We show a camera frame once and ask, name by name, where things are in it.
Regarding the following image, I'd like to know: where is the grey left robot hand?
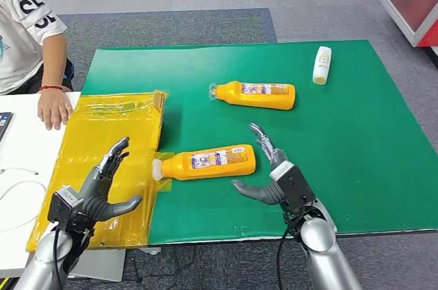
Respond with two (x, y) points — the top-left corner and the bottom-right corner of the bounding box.
(79, 136), (143, 224)

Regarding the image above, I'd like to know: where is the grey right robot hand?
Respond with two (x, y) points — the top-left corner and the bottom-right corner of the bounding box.
(232, 122), (288, 207)

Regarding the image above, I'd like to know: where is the orange bottle with white cap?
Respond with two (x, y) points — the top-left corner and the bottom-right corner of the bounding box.
(151, 144), (257, 183)

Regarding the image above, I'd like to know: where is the orange bottle with clear cap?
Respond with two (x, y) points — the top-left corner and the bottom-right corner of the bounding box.
(208, 81), (297, 111)

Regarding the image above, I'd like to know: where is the small white bottle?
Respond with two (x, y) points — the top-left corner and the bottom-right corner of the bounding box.
(312, 46), (332, 85)

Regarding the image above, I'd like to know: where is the green table mat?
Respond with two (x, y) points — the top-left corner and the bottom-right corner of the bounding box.
(81, 40), (438, 246)

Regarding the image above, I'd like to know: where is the grey panel under table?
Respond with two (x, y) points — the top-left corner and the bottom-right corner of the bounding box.
(68, 247), (126, 282)

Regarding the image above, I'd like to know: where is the person's left hand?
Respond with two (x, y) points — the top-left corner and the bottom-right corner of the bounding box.
(37, 90), (73, 131)

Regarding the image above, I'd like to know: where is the dark flat device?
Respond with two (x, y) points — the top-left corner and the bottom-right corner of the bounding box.
(0, 111), (15, 142)

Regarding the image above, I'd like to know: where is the person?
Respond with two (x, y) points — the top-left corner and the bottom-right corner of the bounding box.
(0, 0), (74, 131)

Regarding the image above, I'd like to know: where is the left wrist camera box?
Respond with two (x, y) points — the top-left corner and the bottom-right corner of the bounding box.
(47, 187), (84, 230)

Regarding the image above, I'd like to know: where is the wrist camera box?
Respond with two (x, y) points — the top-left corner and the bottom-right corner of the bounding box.
(269, 160), (316, 223)
(47, 187), (84, 230)

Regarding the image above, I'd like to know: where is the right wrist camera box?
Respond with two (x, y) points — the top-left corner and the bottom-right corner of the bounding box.
(269, 160), (316, 223)

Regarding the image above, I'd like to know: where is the white cable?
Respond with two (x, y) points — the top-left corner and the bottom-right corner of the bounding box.
(0, 168), (47, 233)

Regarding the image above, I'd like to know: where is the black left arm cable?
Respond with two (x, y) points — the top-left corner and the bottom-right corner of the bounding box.
(52, 228), (64, 290)

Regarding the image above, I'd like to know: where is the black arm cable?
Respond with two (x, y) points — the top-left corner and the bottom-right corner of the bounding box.
(52, 228), (64, 290)
(276, 215), (298, 290)

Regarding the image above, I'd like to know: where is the black floor cable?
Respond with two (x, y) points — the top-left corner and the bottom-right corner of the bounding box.
(131, 247), (196, 290)

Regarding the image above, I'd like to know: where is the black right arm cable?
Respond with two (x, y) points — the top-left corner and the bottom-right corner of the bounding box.
(276, 215), (298, 290)

